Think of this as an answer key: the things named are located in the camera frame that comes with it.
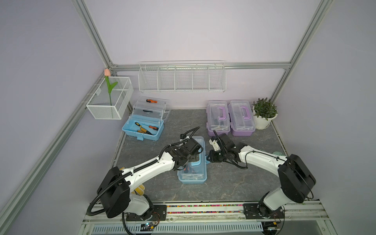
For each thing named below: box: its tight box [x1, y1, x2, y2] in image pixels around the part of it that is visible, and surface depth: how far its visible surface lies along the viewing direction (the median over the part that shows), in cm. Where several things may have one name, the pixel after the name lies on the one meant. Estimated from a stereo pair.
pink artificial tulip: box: [103, 68, 118, 106], surface depth 87 cm
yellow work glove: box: [131, 184, 145, 196], surface depth 82 cm
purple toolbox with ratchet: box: [206, 100, 231, 137], surface depth 103 cm
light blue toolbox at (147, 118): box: [121, 95, 171, 141], surface depth 110 cm
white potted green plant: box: [252, 97, 279, 130], surface depth 99 cm
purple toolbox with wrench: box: [228, 99, 256, 137], surface depth 104 cm
